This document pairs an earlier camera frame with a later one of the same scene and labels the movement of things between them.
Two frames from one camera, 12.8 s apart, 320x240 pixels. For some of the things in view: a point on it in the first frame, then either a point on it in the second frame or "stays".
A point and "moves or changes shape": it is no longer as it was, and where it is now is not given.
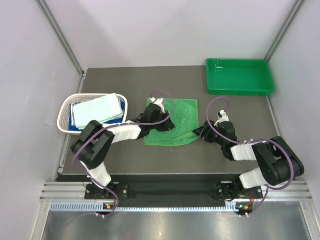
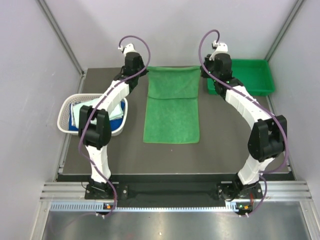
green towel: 185,117 moves or changes shape
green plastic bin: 239,77 stays
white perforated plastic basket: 62,121 stays
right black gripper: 204,131 -> 208,62
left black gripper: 168,125 -> 144,72
